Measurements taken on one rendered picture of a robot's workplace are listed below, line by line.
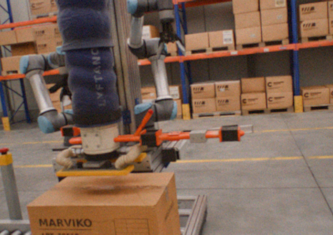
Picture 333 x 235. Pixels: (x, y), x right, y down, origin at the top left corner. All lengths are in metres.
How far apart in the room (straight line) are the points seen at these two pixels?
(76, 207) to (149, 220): 0.32
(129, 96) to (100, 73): 0.78
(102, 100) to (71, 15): 0.37
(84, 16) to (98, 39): 0.11
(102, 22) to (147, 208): 0.80
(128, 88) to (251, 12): 6.62
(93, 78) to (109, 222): 0.61
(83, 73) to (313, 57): 8.86
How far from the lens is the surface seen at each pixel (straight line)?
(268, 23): 8.62
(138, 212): 1.47
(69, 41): 1.53
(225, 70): 9.92
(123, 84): 2.29
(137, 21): 1.97
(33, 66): 2.35
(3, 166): 2.60
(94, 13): 1.52
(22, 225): 2.46
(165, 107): 2.09
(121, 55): 2.27
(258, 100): 8.66
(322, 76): 10.09
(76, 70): 1.52
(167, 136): 1.49
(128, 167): 1.51
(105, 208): 1.51
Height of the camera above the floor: 1.51
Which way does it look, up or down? 9 degrees down
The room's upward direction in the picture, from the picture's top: 6 degrees counter-clockwise
